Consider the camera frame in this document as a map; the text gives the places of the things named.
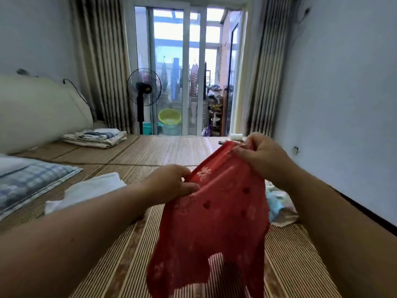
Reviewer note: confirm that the person's right hand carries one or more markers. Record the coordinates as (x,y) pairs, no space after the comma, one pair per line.
(267,159)

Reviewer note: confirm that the person's left hand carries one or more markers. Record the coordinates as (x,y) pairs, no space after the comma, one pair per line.
(164,183)

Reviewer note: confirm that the bamboo bed mat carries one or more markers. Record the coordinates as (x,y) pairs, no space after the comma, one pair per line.
(161,149)

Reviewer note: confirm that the light blue garment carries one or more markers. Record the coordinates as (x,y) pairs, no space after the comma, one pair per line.
(273,204)

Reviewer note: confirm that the white garment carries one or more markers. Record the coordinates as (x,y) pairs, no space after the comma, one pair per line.
(286,201)

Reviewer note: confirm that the red patterned garment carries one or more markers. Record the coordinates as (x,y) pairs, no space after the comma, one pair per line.
(214,226)

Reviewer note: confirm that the pale grey garment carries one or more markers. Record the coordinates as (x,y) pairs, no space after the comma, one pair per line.
(84,189)

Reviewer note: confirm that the person's right forearm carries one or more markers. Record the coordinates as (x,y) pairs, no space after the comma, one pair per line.
(347,239)

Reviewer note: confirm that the person's left forearm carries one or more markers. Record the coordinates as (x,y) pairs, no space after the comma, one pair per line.
(62,245)

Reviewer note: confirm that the white paper roll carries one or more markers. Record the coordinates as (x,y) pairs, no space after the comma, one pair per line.
(236,137)

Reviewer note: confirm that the small teal bucket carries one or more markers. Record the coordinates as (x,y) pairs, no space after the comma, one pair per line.
(147,128)

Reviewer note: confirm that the yellow green basin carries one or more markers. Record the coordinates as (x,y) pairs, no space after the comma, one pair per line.
(170,116)

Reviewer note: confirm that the cluttered balcony shelf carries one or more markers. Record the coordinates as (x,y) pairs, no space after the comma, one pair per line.
(215,111)

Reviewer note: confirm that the folded striped blanket stack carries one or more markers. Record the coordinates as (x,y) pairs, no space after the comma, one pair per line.
(93,138)

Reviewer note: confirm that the beige patterned curtain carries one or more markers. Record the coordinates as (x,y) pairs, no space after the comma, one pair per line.
(102,59)
(270,65)

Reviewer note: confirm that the black standing fan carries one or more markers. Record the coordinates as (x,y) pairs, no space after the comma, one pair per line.
(144,87)

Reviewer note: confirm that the sliding glass balcony door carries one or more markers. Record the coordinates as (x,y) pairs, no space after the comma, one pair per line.
(186,65)

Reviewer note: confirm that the blue plaid pillow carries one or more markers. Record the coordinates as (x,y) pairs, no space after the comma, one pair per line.
(28,180)

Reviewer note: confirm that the cream padded headboard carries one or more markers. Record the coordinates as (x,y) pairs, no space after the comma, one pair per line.
(37,111)

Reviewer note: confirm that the white wall socket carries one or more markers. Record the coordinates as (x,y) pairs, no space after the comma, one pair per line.
(296,149)

